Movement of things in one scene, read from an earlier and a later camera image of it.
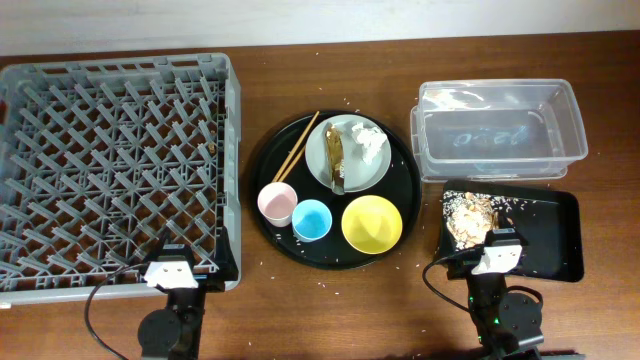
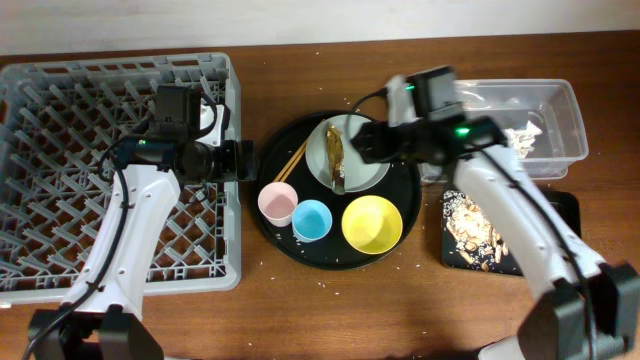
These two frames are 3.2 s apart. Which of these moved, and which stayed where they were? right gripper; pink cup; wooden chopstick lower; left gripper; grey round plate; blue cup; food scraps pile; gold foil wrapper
Moved: right gripper; left gripper
Stayed: blue cup; food scraps pile; grey round plate; pink cup; wooden chopstick lower; gold foil wrapper
